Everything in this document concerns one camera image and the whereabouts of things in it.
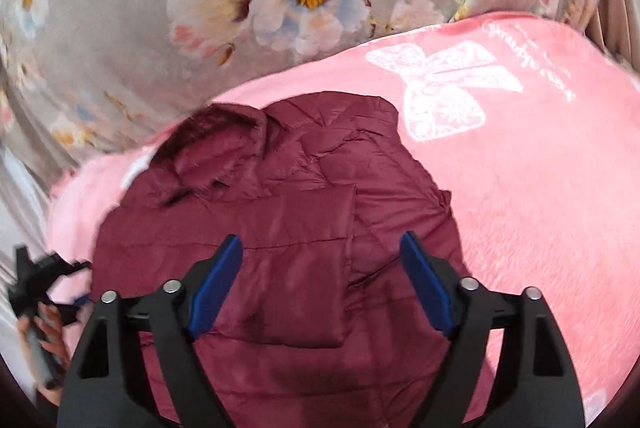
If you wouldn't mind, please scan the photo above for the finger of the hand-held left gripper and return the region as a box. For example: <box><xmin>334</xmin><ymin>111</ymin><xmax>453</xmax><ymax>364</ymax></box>
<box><xmin>50</xmin><ymin>257</ymin><xmax>94</xmax><ymax>280</ymax></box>
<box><xmin>49</xmin><ymin>295</ymin><xmax>94</xmax><ymax>325</ymax></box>

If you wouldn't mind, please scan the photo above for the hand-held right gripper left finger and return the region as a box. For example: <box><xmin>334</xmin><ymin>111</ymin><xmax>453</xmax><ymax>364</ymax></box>
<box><xmin>56</xmin><ymin>234</ymin><xmax>244</xmax><ymax>428</ymax></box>

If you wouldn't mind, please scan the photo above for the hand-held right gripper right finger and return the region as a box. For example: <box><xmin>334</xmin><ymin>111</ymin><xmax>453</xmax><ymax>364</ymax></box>
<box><xmin>399</xmin><ymin>231</ymin><xmax>586</xmax><ymax>428</ymax></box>

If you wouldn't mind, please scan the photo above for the maroon puffer jacket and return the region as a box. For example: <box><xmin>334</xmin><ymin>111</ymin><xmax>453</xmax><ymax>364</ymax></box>
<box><xmin>90</xmin><ymin>91</ymin><xmax>501</xmax><ymax>428</ymax></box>

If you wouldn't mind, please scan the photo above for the person's left hand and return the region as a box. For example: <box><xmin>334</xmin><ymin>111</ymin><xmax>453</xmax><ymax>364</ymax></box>
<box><xmin>17</xmin><ymin>303</ymin><xmax>71</xmax><ymax>391</ymax></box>

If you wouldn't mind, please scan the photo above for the silver satin bedsheet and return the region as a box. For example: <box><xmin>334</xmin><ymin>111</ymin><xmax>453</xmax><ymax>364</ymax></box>
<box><xmin>0</xmin><ymin>143</ymin><xmax>61</xmax><ymax>409</ymax></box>

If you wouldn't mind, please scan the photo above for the pink blanket with white print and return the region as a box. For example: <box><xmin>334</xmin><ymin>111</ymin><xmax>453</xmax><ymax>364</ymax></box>
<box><xmin>45</xmin><ymin>11</ymin><xmax>640</xmax><ymax>428</ymax></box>

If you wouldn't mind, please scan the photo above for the grey floral blanket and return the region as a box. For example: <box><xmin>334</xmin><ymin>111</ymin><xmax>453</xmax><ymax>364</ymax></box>
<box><xmin>0</xmin><ymin>0</ymin><xmax>616</xmax><ymax>189</ymax></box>

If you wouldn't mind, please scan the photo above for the beige pleated curtain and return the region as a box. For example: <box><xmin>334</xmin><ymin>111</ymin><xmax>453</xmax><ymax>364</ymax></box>
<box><xmin>582</xmin><ymin>0</ymin><xmax>640</xmax><ymax>76</ymax></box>

